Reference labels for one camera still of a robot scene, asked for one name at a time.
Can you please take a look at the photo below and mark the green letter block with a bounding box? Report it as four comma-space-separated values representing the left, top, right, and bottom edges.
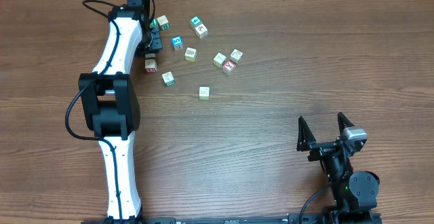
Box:
150, 18, 158, 28

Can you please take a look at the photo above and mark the wooden block beside four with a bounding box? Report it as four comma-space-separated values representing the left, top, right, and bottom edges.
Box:
195, 24, 208, 39

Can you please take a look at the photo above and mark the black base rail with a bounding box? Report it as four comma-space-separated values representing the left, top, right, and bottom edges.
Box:
81, 212, 383, 224

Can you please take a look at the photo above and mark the blue number five block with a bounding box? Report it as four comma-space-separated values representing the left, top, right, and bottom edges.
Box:
172, 36, 183, 51

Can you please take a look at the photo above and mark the wooden block lower yellow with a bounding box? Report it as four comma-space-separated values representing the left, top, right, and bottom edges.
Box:
199, 87, 210, 100

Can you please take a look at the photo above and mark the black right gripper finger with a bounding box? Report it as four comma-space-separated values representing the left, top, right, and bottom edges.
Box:
337, 112, 354, 136
296, 116, 316, 151

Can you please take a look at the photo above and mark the wooden block red side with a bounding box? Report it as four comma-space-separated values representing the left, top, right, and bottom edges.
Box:
144, 59, 157, 73

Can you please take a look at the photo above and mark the wooden letter A block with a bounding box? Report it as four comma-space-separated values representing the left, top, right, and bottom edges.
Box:
145, 53, 156, 59

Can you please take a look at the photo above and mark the wooden block dark green side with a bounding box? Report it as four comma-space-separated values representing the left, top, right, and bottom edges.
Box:
157, 15, 170, 31

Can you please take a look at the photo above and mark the plain wooden block yellow edge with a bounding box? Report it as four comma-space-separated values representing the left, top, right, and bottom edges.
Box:
213, 52, 226, 68

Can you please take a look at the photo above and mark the wooden block with drawing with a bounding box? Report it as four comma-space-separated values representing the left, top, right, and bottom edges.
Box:
230, 49, 243, 64

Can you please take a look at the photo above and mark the green number four block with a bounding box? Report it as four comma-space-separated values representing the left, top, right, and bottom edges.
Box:
190, 15, 202, 29

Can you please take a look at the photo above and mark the red letter Y block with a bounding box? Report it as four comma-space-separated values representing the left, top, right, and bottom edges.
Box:
222, 60, 237, 76

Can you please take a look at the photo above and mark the wooden block yellow pattern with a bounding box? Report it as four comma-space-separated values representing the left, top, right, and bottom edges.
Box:
184, 48, 197, 62

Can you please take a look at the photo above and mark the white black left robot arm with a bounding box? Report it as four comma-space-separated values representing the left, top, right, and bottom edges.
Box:
76, 0, 163, 223

